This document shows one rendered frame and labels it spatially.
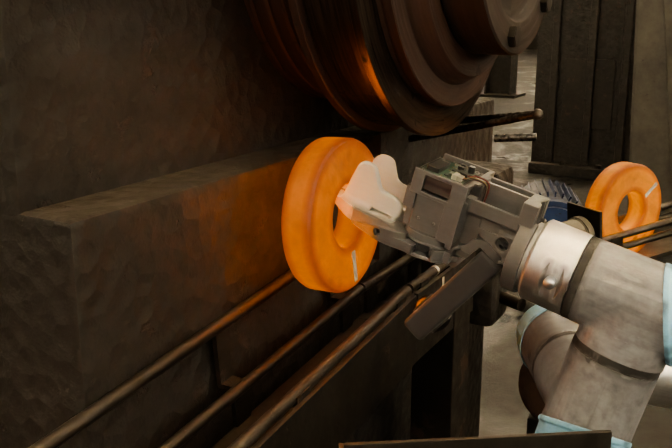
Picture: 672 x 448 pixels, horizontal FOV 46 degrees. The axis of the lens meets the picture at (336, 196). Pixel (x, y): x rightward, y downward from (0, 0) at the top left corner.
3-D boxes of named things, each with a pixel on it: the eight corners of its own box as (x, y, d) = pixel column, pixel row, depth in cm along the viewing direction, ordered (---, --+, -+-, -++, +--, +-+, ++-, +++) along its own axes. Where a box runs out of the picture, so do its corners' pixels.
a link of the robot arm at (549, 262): (573, 298, 73) (549, 330, 66) (527, 278, 75) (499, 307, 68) (601, 225, 70) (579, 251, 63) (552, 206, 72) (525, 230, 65)
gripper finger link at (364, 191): (336, 141, 78) (419, 174, 74) (324, 196, 80) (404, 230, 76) (320, 147, 75) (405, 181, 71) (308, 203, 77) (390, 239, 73)
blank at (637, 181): (602, 271, 132) (618, 277, 129) (570, 204, 125) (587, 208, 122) (655, 210, 137) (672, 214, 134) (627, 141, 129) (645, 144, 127)
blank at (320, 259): (270, 161, 71) (301, 163, 70) (349, 119, 84) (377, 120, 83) (289, 315, 76) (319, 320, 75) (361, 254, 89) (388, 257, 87)
